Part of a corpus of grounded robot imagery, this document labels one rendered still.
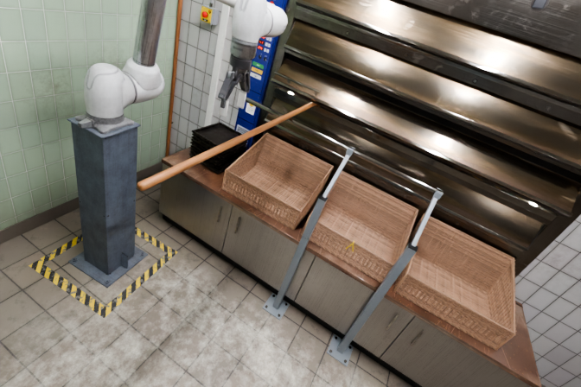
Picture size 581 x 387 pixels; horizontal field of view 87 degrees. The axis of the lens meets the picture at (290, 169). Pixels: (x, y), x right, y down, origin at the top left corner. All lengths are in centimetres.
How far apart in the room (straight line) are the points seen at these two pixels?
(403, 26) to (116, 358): 228
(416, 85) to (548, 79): 58
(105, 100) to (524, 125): 202
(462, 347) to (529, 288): 65
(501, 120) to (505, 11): 52
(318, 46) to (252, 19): 98
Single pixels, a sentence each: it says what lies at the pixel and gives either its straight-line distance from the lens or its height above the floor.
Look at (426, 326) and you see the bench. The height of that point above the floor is 52.
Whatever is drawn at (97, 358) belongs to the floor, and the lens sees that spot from 204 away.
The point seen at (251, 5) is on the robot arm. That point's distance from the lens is 109.
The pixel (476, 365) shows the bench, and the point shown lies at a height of 47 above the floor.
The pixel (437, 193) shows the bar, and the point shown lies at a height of 116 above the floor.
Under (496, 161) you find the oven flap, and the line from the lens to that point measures 200.
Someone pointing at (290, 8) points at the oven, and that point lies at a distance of 211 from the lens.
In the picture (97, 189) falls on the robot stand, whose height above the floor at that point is 66.
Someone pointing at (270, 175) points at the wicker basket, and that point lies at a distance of 227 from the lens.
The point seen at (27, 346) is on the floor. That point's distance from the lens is 215.
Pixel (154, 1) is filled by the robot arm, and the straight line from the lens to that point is 159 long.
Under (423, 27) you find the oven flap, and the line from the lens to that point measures 189.
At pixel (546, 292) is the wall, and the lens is 245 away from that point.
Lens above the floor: 182
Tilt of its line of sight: 31 degrees down
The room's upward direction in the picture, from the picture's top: 19 degrees clockwise
